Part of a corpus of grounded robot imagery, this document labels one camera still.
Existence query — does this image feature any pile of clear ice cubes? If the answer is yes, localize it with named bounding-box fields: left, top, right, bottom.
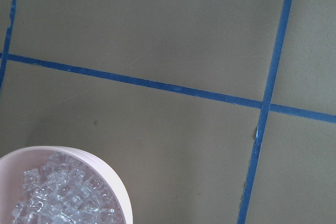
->
left=12, top=152, right=123, bottom=223

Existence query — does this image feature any pink bowl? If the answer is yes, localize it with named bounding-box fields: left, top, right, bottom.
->
left=1, top=146, right=133, bottom=223

